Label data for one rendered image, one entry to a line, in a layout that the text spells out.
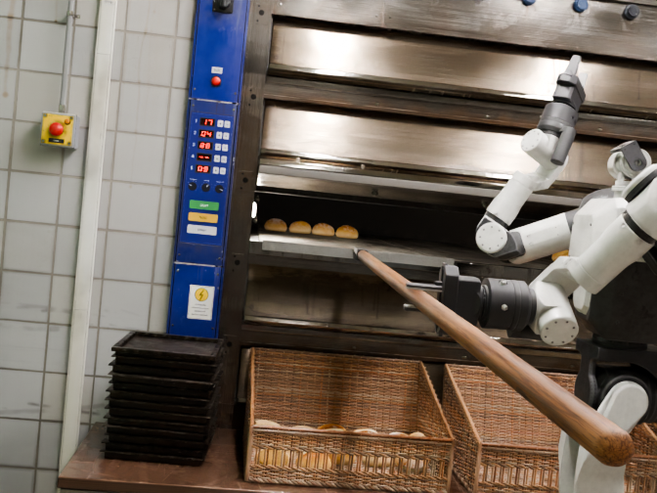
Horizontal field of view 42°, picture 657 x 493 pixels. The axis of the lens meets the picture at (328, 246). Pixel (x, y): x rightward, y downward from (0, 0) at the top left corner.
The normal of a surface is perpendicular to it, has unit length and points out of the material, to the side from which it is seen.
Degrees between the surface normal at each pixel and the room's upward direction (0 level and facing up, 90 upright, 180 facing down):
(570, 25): 90
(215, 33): 90
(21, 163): 90
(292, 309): 70
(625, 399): 90
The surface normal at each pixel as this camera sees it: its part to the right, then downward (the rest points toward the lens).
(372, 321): 0.12, -0.28
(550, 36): 0.09, 0.06
